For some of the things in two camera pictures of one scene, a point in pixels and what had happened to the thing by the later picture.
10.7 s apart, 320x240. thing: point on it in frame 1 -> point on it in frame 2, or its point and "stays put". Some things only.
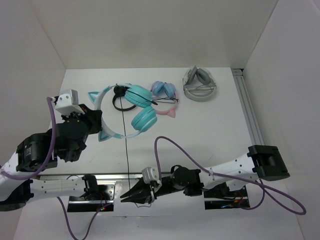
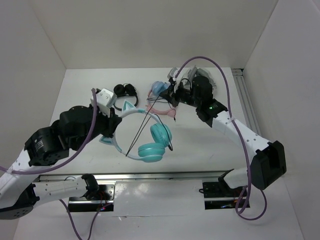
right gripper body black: [167, 188] -> [182, 95]
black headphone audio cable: [125, 144] -> [159, 119]
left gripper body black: [75, 156] -> [103, 125]
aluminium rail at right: [239, 77] stays put
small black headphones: [120, 91] stays put
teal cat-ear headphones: [139, 97] -> [153, 151]
